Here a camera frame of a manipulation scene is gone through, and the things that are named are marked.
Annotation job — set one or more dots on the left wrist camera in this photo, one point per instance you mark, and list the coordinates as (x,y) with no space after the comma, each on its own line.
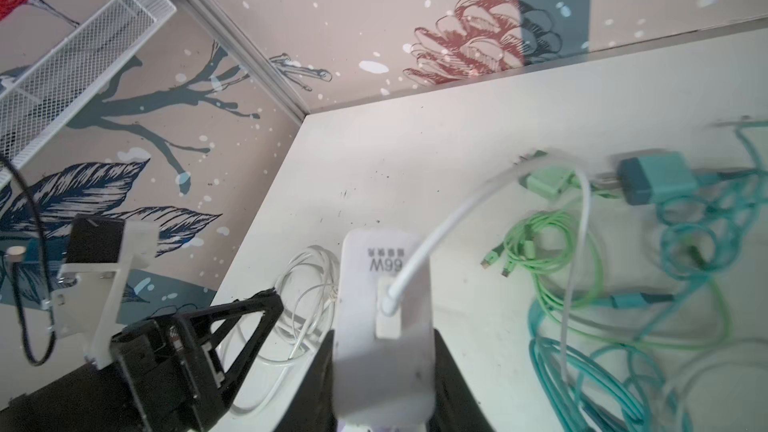
(101,252)

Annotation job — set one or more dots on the light green charger adapter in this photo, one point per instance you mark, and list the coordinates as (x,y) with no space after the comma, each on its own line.
(549,181)

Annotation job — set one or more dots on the white wire mesh shelf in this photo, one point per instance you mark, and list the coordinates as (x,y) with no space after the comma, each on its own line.
(43,99)

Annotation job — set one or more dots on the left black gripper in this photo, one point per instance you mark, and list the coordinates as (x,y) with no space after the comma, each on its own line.
(179,372)

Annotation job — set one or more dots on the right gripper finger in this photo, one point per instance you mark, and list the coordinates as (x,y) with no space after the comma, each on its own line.
(455,408)

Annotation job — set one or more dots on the white charger plug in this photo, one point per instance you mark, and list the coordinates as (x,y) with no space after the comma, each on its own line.
(383,353)

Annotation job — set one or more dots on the teal charger adapter middle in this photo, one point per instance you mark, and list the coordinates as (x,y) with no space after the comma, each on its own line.
(647,177)

